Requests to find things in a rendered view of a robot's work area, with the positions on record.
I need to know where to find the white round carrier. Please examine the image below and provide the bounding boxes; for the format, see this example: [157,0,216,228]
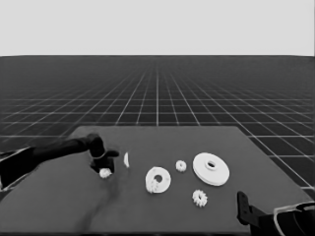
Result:
[145,166,172,195]

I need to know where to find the small white gear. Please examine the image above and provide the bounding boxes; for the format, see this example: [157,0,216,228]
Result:
[192,189,209,208]
[98,167,113,180]
[146,178,160,195]
[175,159,188,173]

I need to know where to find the large thick white disc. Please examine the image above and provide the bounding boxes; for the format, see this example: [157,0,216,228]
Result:
[192,151,230,187]

